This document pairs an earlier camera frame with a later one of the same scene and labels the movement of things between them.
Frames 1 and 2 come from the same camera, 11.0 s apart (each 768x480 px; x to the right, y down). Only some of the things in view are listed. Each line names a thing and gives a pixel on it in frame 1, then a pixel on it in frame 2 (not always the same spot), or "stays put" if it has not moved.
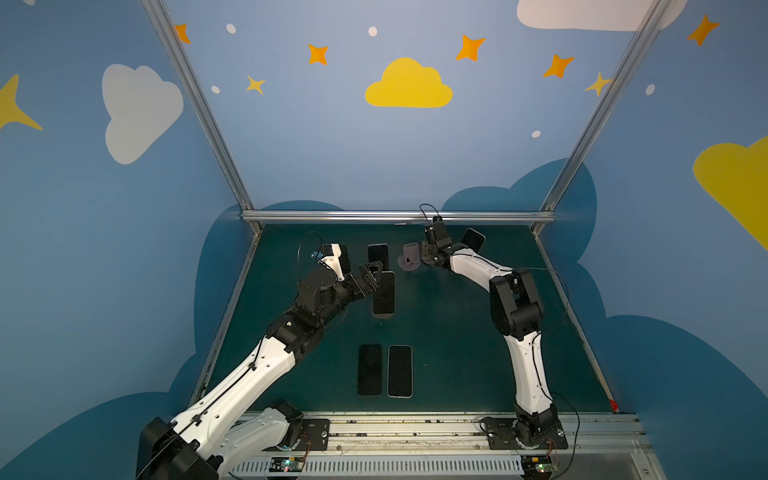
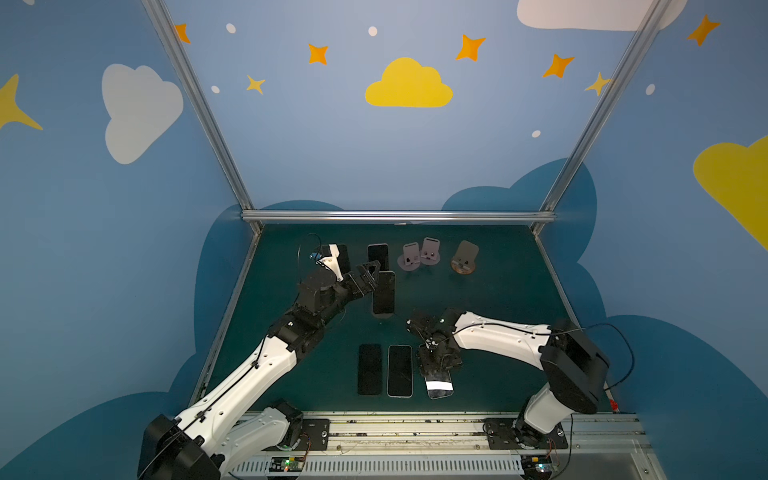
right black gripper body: [429, 255] -> [435, 348]
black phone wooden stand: [473, 239] -> [439, 388]
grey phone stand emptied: [410, 259] stays put
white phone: [400, 371] stays put
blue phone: [384, 301] stays put
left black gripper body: [365, 279] stays put
